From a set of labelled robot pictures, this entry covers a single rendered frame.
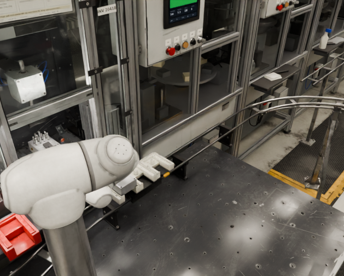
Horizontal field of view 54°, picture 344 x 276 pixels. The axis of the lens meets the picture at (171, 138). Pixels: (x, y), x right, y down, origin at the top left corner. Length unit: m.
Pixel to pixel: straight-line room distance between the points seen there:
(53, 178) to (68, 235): 0.16
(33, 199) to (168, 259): 0.90
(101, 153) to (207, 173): 1.27
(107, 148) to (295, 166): 2.68
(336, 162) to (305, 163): 0.30
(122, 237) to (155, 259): 0.20
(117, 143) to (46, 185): 0.18
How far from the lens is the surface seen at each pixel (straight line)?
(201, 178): 1.96
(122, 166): 0.81
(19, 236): 1.46
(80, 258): 0.93
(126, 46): 1.53
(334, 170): 3.42
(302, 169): 3.31
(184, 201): 1.82
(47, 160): 0.81
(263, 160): 3.32
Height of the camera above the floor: 1.97
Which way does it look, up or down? 34 degrees down
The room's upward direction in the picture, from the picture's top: 1 degrees clockwise
